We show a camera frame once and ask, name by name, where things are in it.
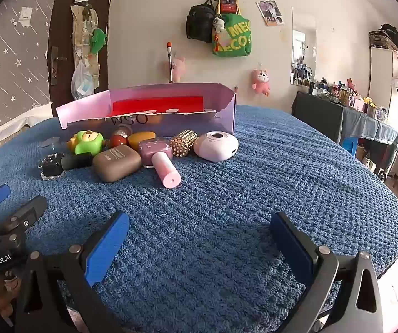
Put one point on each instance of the black perfume bottle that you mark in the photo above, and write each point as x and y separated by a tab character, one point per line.
70	161

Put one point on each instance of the blue knitted blanket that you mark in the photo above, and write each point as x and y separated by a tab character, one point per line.
219	197

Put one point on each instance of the clutter of bottles and jars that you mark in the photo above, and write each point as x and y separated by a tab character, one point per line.
341	92

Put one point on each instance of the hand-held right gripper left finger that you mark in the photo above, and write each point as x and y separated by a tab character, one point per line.
107	246

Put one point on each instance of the wall mirror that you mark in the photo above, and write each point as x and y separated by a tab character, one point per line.
304	20

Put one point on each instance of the pink cardboard box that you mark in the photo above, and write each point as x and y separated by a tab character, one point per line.
91	105

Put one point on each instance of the white wardrobe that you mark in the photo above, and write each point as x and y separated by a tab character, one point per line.
381	76

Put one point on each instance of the black backpack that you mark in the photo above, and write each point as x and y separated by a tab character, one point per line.
200	22

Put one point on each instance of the red framed picture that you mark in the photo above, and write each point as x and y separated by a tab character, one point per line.
228	4

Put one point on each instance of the green frog toy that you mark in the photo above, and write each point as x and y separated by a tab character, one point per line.
87	144

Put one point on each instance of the pink plush toy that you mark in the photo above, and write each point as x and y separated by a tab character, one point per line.
261	81
178	66

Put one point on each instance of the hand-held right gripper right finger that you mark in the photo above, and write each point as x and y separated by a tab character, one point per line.
291	242

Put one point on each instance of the white plastic bag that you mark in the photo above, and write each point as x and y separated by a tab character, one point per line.
82	81

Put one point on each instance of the gold studded cylinder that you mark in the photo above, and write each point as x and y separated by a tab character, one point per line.
183	143

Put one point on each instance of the brown door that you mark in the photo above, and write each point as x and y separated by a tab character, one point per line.
63	24

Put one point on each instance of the blue plastic stool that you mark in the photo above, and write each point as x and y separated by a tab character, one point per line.
350	144

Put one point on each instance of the brown earbud case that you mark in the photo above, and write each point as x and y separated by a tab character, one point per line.
115	163

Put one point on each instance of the green plush toy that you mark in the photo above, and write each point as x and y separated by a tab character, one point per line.
98	40

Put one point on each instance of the hanging fabric organizer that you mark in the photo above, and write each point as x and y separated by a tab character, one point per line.
80	24

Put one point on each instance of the wall photos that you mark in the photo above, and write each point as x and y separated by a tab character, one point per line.
270	12

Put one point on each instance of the amber round container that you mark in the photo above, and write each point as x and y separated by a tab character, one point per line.
141	138

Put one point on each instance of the patterned suitcase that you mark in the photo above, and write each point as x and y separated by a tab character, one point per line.
381	38

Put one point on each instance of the pale pink round device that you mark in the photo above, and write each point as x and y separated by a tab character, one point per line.
216	147

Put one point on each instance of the table with dark cloth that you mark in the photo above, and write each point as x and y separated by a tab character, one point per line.
324	114

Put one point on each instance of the clear glass lid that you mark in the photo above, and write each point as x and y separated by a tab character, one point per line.
49	143

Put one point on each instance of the mop with orange grip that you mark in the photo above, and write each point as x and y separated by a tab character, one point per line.
169	62

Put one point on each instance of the red ball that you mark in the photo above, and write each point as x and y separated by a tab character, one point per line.
119	141

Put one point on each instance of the green tote bag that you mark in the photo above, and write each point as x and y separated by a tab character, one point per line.
233	38

